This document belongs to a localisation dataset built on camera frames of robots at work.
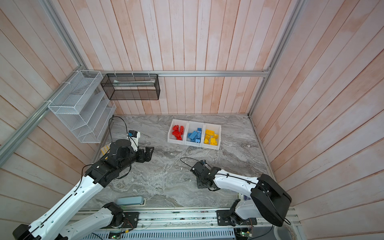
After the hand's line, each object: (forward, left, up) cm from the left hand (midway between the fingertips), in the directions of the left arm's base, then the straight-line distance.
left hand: (146, 151), depth 74 cm
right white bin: (+25, -38, -22) cm, 51 cm away
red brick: (+32, -12, -20) cm, 39 cm away
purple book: (-17, -52, -19) cm, 58 cm away
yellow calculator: (+13, +35, -21) cm, 43 cm away
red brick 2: (+29, -17, -19) cm, 39 cm away
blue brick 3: (+18, -28, -17) cm, 37 cm away
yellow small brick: (+26, -41, -22) cm, 53 cm away
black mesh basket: (+52, +20, +2) cm, 56 cm away
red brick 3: (+25, -13, -17) cm, 33 cm away
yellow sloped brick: (+20, -34, -18) cm, 44 cm away
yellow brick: (+17, -38, -17) cm, 45 cm away
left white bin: (+24, -9, -22) cm, 33 cm away
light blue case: (-19, +9, -19) cm, 29 cm away
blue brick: (+22, -24, -17) cm, 37 cm away
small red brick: (+21, -14, -19) cm, 31 cm away
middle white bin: (+32, -24, -19) cm, 44 cm away
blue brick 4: (+24, -29, -18) cm, 42 cm away
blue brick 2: (+29, -29, -19) cm, 45 cm away
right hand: (-8, -30, -23) cm, 38 cm away
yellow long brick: (+28, -37, -20) cm, 50 cm away
